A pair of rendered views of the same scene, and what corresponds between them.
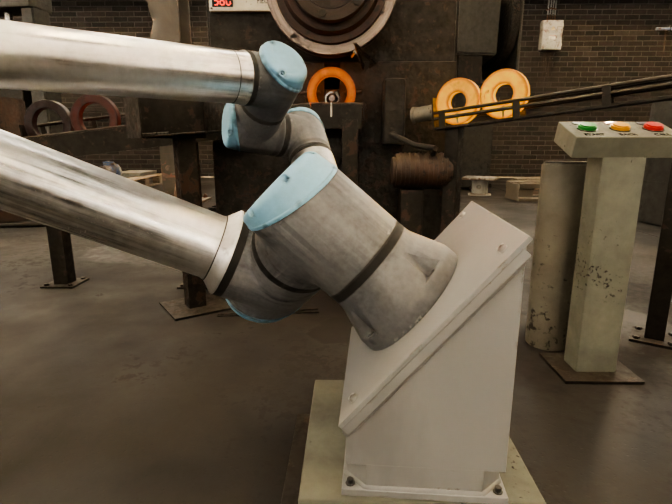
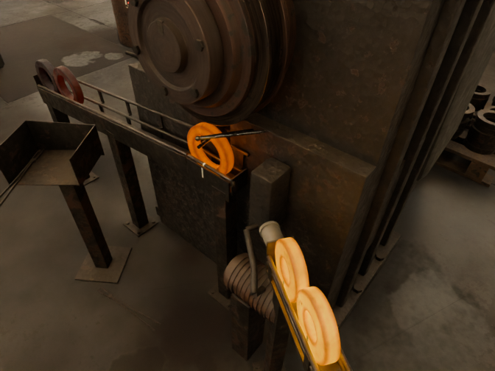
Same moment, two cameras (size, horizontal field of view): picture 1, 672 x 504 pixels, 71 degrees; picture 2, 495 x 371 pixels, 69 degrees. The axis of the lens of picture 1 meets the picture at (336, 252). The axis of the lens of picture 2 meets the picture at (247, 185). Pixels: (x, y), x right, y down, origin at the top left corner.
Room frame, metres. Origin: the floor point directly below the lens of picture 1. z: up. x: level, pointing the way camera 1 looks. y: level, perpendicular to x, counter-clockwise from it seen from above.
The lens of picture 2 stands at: (1.22, -0.65, 1.44)
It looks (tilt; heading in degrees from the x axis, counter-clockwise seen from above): 42 degrees down; 38
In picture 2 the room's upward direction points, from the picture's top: 2 degrees clockwise
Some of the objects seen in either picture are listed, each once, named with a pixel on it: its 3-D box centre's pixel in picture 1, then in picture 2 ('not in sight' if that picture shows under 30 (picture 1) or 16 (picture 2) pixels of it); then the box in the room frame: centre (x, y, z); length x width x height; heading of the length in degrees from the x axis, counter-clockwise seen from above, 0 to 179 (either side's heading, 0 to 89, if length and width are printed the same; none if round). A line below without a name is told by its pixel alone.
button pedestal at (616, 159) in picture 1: (603, 252); not in sight; (1.12, -0.65, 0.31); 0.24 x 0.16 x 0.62; 89
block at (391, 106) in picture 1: (393, 112); (269, 198); (1.88, -0.22, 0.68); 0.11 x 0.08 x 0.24; 179
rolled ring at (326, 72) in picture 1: (331, 93); (210, 150); (1.87, 0.02, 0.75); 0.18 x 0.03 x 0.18; 88
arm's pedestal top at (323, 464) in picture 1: (406, 439); not in sight; (0.68, -0.11, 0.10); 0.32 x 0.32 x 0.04; 89
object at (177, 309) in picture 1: (181, 206); (77, 210); (1.58, 0.52, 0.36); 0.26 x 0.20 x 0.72; 124
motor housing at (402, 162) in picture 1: (420, 226); (257, 319); (1.73, -0.31, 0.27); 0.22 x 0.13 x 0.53; 89
